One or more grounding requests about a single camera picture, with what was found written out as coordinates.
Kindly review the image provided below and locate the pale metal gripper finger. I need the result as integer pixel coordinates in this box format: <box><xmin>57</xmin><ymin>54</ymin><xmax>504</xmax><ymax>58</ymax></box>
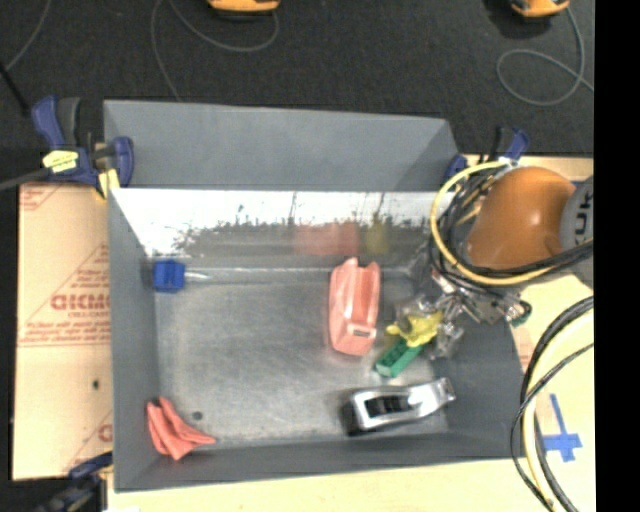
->
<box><xmin>428</xmin><ymin>317</ymin><xmax>464</xmax><ymax>359</ymax></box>
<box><xmin>405</xmin><ymin>293</ymin><xmax>451</xmax><ymax>319</ymax></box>

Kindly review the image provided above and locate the yellow toy figure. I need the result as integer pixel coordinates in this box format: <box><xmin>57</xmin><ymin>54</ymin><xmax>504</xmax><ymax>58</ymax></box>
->
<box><xmin>385</xmin><ymin>308</ymin><xmax>444</xmax><ymax>348</ymax></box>

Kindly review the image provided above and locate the green toy brick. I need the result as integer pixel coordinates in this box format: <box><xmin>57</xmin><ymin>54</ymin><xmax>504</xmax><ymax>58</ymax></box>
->
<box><xmin>373</xmin><ymin>337</ymin><xmax>424</xmax><ymax>378</ymax></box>

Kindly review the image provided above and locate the pink tape dispenser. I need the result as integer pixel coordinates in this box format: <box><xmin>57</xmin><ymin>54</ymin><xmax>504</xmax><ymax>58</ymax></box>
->
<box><xmin>327</xmin><ymin>256</ymin><xmax>382</xmax><ymax>358</ymax></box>

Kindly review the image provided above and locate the silver and black stapler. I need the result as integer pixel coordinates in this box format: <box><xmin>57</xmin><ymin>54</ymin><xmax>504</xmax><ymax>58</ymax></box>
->
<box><xmin>340</xmin><ymin>377</ymin><xmax>458</xmax><ymax>436</ymax></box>

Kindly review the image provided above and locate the grey metal bin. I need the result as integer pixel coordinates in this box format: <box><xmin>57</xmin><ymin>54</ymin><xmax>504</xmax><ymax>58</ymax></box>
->
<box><xmin>102</xmin><ymin>99</ymin><xmax>527</xmax><ymax>492</ymax></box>

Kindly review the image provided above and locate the blue small block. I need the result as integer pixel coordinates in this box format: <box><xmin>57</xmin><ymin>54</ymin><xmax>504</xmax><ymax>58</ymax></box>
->
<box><xmin>151</xmin><ymin>259</ymin><xmax>187</xmax><ymax>292</ymax></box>

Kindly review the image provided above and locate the red folded cloth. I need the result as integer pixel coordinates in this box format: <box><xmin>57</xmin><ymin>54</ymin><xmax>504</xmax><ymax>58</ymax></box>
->
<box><xmin>145</xmin><ymin>396</ymin><xmax>218</xmax><ymax>462</ymax></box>

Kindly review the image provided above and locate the brown cardboard board red print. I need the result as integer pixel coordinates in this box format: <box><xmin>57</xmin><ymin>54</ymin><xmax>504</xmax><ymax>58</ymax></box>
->
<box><xmin>10</xmin><ymin>181</ymin><xmax>114</xmax><ymax>481</ymax></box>

